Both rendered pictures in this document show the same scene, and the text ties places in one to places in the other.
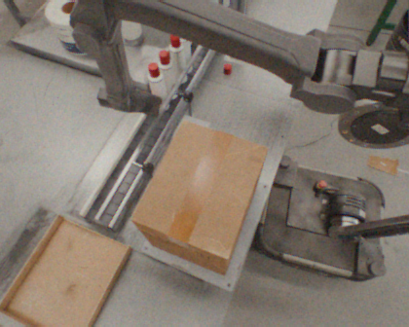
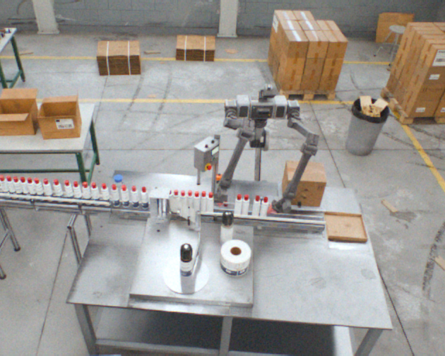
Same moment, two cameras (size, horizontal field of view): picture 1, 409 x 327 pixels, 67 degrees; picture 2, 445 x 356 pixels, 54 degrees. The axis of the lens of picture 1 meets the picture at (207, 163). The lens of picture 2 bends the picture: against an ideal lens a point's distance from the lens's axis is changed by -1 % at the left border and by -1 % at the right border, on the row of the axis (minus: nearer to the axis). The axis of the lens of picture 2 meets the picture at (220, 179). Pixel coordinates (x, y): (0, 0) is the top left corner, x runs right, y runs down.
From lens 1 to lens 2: 330 cm
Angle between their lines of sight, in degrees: 63
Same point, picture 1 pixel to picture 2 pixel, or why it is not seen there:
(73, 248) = (335, 230)
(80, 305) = (349, 221)
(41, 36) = (242, 287)
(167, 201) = (316, 176)
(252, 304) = not seen: hidden behind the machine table
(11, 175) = (323, 265)
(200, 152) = not seen: hidden behind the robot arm
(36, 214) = (332, 248)
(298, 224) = not seen: hidden behind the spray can
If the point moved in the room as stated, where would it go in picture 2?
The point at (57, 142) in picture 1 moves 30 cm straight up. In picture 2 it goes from (298, 256) to (306, 228)
